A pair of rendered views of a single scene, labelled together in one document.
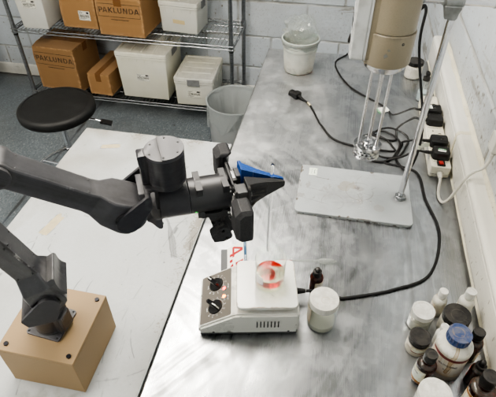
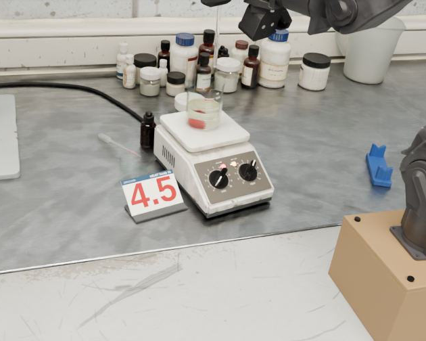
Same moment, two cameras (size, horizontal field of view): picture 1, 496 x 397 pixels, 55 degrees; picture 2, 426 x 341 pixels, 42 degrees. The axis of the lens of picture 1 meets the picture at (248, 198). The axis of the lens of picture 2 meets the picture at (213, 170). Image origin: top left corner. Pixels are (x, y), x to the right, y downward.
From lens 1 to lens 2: 126 cm
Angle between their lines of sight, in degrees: 88
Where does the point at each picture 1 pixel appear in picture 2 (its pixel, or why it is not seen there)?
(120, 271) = (250, 315)
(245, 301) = (239, 132)
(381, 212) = not seen: outside the picture
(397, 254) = (64, 103)
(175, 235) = (136, 282)
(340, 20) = not seen: outside the picture
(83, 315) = (384, 221)
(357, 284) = (124, 121)
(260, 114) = not seen: outside the picture
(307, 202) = not seen: outside the picture
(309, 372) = not seen: hidden behind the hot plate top
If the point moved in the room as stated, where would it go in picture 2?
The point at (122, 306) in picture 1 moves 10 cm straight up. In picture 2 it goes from (299, 281) to (313, 225)
